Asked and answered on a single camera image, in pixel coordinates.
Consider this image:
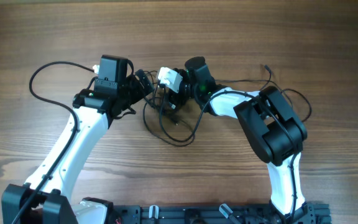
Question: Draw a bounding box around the black thin cable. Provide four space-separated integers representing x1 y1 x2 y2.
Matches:
214 64 313 123

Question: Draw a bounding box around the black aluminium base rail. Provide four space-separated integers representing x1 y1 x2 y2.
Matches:
109 203 332 224

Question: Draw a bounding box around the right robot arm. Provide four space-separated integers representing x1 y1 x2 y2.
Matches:
157 57 307 221

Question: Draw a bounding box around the left camera cable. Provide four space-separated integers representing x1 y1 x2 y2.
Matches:
11 61 96 224

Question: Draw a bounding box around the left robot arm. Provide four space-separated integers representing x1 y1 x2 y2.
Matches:
1 55 152 223

